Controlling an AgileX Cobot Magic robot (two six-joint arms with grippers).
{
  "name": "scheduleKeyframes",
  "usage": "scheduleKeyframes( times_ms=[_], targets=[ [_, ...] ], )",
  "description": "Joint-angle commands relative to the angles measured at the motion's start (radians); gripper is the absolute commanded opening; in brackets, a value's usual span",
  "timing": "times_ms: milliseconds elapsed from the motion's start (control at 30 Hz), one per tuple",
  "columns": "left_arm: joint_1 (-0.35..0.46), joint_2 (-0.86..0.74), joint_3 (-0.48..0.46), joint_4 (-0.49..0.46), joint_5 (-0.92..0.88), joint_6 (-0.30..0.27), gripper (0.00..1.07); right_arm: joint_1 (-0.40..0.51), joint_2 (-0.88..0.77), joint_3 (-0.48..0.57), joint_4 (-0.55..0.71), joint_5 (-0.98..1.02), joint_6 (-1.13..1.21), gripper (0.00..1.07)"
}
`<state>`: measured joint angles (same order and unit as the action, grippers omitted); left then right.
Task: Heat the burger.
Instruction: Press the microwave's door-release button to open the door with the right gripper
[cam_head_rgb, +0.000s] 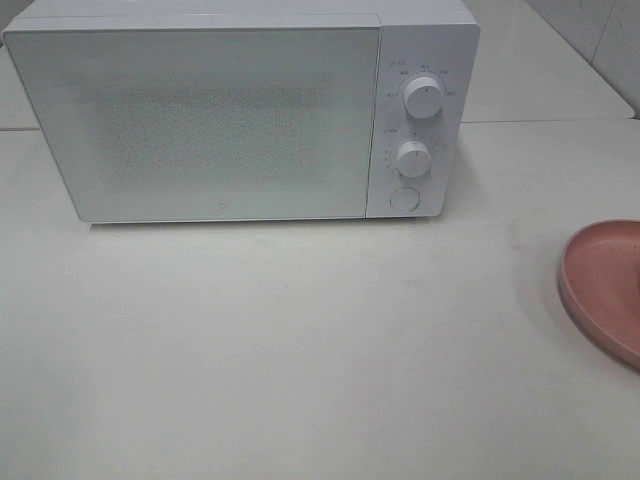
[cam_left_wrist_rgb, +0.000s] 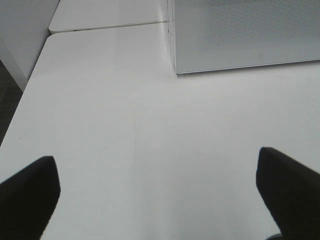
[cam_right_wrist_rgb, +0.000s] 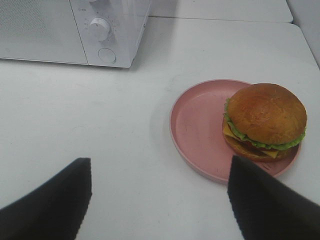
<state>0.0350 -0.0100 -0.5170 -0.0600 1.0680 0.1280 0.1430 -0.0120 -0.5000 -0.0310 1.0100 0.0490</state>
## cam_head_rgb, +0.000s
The round white door button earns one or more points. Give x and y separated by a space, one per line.
405 199

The white microwave oven body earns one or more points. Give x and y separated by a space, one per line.
437 37

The upper white power knob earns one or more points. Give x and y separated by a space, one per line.
423 96

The white microwave door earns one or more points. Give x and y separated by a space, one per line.
148 126

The pink round plate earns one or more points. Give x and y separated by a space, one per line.
598 283

